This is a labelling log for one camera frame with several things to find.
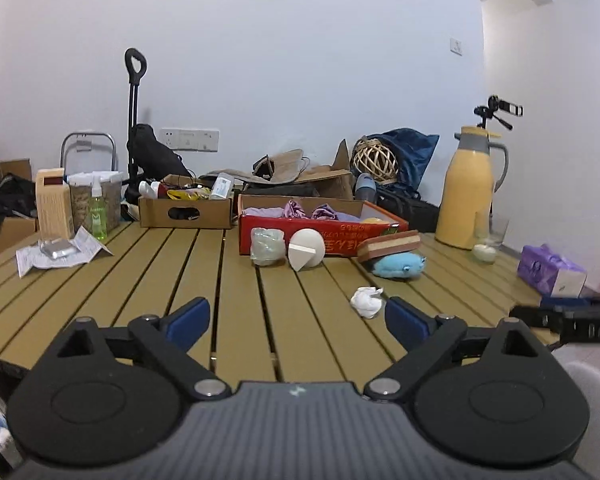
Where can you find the yellow thermos jug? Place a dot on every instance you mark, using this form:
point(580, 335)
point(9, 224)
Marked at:
point(467, 195)

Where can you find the white paper leaflet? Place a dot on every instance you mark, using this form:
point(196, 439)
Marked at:
point(90, 247)

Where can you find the lilac fluffy scrunchie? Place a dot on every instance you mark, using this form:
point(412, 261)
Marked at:
point(264, 212)

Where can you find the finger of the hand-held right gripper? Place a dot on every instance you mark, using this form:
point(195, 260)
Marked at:
point(535, 317)
point(565, 302)

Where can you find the green spray bottle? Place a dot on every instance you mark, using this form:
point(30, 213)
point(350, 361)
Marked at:
point(98, 215)

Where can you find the white tissue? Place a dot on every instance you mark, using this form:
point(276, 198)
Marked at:
point(366, 302)

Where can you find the clear drinking glass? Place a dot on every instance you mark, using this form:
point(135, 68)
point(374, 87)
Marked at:
point(497, 230)

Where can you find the clear food container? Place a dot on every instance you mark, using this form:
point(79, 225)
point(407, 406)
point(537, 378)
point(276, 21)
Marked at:
point(114, 200)

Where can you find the brown cardboard box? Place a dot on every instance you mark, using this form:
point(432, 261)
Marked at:
point(10, 240)

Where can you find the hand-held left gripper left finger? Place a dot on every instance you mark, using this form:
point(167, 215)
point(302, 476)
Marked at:
point(187, 322)

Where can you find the silver packet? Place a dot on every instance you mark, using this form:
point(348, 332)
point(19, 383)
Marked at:
point(57, 248)

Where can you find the black trolley bag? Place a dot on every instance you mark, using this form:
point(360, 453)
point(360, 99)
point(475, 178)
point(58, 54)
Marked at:
point(155, 155)

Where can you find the person's white clothing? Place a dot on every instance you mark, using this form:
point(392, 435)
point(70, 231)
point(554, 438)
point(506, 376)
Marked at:
point(587, 395)

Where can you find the blue plush toy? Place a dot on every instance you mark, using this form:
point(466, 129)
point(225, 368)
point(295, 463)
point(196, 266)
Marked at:
point(397, 266)

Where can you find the yellow packet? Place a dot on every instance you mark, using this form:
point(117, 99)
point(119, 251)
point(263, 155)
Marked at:
point(182, 195)

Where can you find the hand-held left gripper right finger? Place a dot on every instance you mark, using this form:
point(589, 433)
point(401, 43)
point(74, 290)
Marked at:
point(405, 322)

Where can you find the mauve satin scrunchie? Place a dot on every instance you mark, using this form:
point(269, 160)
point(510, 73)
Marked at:
point(295, 208)

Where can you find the black case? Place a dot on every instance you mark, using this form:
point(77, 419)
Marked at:
point(410, 210)

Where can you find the white wall switch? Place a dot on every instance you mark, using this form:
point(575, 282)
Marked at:
point(456, 46)

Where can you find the blue grey bottle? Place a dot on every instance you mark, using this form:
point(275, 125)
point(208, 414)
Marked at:
point(365, 189)

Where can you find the brown layered wooden block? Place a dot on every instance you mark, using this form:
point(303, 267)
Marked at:
point(387, 245)

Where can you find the yellow soft toy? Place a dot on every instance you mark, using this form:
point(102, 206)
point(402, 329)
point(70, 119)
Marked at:
point(374, 220)

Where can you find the purple tissue box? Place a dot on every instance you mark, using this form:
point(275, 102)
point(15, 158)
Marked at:
point(550, 270)

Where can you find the red cardboard box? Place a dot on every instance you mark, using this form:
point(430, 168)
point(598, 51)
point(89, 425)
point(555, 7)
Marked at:
point(340, 247)

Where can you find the large open cardboard box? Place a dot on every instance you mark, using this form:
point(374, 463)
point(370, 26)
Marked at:
point(330, 180)

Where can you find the brown paper bag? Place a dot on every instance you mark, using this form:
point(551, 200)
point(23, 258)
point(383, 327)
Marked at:
point(282, 165)

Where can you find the black tripod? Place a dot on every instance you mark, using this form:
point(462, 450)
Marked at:
point(487, 115)

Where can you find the beige carton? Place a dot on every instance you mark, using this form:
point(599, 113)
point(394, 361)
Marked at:
point(54, 205)

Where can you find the dark blue cloth bag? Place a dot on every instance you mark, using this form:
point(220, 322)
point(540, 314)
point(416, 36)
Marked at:
point(415, 155)

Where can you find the white packet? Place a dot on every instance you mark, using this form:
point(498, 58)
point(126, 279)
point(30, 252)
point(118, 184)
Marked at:
point(221, 186)

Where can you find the white candle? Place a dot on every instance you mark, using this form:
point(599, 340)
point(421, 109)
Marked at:
point(484, 253)

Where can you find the white wall socket strip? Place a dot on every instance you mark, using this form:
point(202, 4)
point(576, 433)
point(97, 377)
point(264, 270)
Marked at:
point(190, 140)

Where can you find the chrome folding step stool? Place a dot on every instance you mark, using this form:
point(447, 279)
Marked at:
point(87, 147)

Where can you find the wicker ball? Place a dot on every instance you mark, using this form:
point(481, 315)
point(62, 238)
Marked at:
point(375, 160)

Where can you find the white bottle with red cap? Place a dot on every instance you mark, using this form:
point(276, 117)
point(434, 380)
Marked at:
point(152, 189)

